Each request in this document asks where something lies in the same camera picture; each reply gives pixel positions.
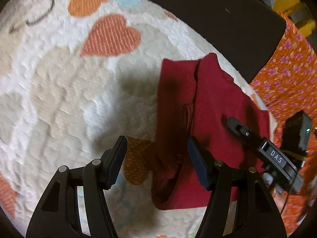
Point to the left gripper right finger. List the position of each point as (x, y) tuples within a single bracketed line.
[(240, 203)]

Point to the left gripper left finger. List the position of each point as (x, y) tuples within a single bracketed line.
[(57, 213)]

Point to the dark red fleece garment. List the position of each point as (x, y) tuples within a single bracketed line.
[(195, 99)]

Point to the orange floral fabric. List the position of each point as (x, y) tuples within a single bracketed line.
[(286, 85)]

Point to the black cushion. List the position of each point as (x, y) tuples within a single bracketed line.
[(245, 32)]

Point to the patchwork quilted bed cover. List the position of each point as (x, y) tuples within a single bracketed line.
[(75, 75)]

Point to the black camera box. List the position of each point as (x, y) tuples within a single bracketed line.
[(296, 134)]

